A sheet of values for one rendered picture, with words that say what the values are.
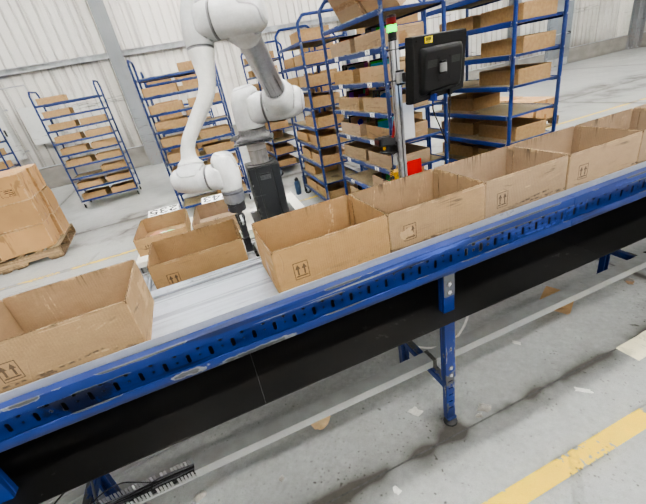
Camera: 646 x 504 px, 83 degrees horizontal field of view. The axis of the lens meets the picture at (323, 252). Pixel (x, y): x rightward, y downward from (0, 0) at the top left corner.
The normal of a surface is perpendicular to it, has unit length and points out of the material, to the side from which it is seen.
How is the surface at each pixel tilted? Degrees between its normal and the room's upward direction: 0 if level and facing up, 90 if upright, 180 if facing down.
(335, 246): 91
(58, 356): 91
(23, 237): 91
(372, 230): 90
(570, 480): 0
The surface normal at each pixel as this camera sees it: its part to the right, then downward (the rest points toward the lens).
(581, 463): -0.18, -0.87
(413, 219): 0.36, 0.37
